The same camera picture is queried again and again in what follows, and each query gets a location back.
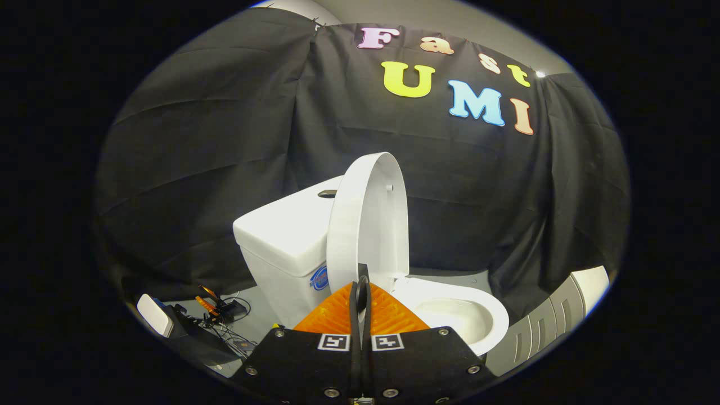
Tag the white toilet lid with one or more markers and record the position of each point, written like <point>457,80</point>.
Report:
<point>371,225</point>

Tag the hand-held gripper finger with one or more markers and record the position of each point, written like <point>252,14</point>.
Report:
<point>366,315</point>
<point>354,315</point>

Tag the small white device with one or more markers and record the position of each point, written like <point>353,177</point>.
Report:
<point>154,315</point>

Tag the orange black tool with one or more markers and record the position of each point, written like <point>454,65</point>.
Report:
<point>209,304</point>

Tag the white ceramic toilet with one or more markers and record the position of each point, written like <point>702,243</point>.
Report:
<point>281,230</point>

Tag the white drawer cabinet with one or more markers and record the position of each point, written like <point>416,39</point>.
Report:
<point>540,326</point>

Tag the white toilet seat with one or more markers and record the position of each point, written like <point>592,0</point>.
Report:
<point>495,315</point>

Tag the black backdrop cloth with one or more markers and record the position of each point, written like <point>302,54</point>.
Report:
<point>225,140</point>

